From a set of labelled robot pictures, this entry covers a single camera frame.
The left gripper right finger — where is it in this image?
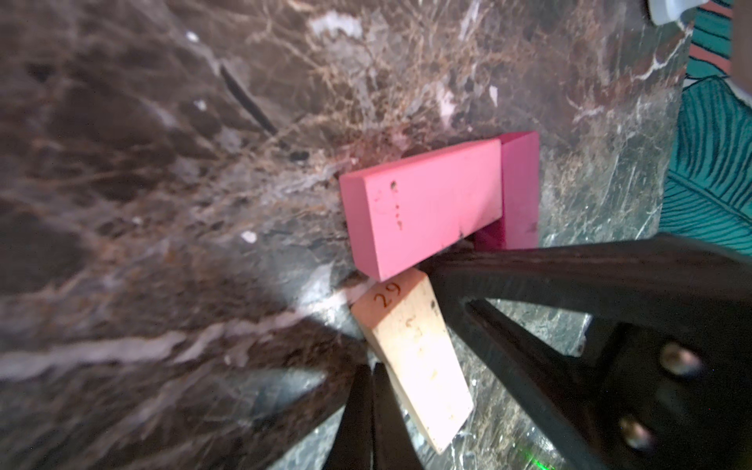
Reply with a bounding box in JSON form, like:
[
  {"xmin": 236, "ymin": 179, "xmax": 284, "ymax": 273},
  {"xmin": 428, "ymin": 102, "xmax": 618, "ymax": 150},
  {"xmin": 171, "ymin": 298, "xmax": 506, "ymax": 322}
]
[{"xmin": 424, "ymin": 234, "xmax": 751, "ymax": 469}]

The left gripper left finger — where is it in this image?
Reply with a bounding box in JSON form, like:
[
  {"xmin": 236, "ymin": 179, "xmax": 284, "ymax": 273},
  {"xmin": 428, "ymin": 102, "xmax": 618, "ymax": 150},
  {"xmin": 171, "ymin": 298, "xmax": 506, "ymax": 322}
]
[{"xmin": 323, "ymin": 362, "xmax": 424, "ymax": 470}]

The natural wood block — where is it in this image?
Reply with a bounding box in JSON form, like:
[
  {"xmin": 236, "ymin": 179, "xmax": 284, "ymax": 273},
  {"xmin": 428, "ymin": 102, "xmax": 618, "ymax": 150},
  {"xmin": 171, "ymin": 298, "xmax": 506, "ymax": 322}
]
[{"xmin": 351, "ymin": 268, "xmax": 474, "ymax": 454}]

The magenta block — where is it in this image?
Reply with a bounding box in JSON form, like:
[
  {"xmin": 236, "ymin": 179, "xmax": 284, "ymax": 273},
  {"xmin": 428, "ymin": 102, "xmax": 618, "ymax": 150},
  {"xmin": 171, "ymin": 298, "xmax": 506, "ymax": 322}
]
[{"xmin": 473, "ymin": 131, "xmax": 541, "ymax": 252}]

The light pink block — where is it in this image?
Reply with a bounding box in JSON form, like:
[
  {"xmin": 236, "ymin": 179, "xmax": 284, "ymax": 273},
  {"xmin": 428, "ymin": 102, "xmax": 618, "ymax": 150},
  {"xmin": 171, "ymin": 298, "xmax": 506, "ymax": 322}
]
[{"xmin": 339, "ymin": 138, "xmax": 503, "ymax": 281}]

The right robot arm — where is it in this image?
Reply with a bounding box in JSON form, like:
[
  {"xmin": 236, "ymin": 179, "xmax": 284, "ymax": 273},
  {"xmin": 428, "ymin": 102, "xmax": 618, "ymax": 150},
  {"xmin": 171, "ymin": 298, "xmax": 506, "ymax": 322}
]
[{"xmin": 647, "ymin": 0, "xmax": 708, "ymax": 25}]

